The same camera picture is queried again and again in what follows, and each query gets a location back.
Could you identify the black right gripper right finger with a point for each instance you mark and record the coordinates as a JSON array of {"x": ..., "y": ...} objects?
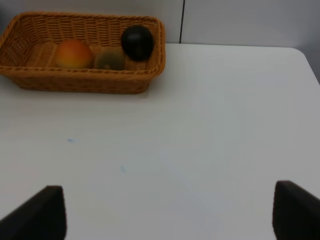
[{"x": 296, "y": 212}]

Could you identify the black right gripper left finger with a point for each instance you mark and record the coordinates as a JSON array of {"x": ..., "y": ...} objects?
[{"x": 42, "y": 217}]

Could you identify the red orange peach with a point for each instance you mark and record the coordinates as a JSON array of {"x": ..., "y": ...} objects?
[{"x": 74, "y": 54}]

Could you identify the brown kiwi fruit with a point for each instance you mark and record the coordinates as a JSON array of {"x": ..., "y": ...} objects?
[{"x": 110, "y": 59}]

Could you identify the dark green avocado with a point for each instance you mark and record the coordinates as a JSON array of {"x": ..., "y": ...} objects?
[{"x": 137, "y": 42}]

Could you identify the orange wicker basket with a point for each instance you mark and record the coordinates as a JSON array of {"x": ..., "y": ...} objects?
[{"x": 29, "y": 44}]

